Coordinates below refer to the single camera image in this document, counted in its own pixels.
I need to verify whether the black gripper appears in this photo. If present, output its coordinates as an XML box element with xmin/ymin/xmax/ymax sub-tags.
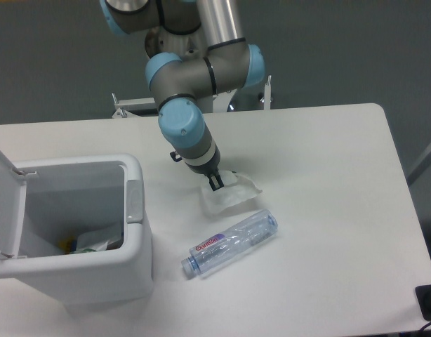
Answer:
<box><xmin>187</xmin><ymin>149</ymin><xmax>225</xmax><ymax>191</ymax></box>

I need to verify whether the white trash can lid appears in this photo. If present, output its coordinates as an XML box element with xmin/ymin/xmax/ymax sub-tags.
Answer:
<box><xmin>0</xmin><ymin>150</ymin><xmax>27</xmax><ymax>260</ymax></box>

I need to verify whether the white plastic bag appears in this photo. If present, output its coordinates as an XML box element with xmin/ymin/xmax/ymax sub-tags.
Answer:
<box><xmin>200</xmin><ymin>171</ymin><xmax>263</xmax><ymax>215</ymax></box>

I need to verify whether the black device at edge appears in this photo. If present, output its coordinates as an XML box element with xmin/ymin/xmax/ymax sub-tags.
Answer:
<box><xmin>415</xmin><ymin>284</ymin><xmax>431</xmax><ymax>321</ymax></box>

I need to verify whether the white plastic trash can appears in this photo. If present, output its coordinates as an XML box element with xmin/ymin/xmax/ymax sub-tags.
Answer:
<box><xmin>0</xmin><ymin>154</ymin><xmax>154</xmax><ymax>304</ymax></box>

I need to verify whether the white metal base frame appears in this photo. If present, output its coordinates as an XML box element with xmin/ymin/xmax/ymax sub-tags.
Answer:
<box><xmin>111</xmin><ymin>74</ymin><xmax>274</xmax><ymax>119</ymax></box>

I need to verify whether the clear plastic water bottle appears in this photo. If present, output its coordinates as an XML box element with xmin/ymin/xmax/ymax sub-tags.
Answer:
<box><xmin>181</xmin><ymin>209</ymin><xmax>278</xmax><ymax>279</ymax></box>

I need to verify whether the white furniture leg right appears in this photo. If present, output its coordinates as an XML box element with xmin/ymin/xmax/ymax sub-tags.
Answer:
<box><xmin>406</xmin><ymin>142</ymin><xmax>431</xmax><ymax>186</ymax></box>

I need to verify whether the trash inside bin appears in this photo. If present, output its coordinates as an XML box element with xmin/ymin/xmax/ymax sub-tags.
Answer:
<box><xmin>58</xmin><ymin>223</ymin><xmax>124</xmax><ymax>255</ymax></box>

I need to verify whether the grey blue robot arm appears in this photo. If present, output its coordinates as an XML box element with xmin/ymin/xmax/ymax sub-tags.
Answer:
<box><xmin>100</xmin><ymin>1</ymin><xmax>265</xmax><ymax>190</ymax></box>

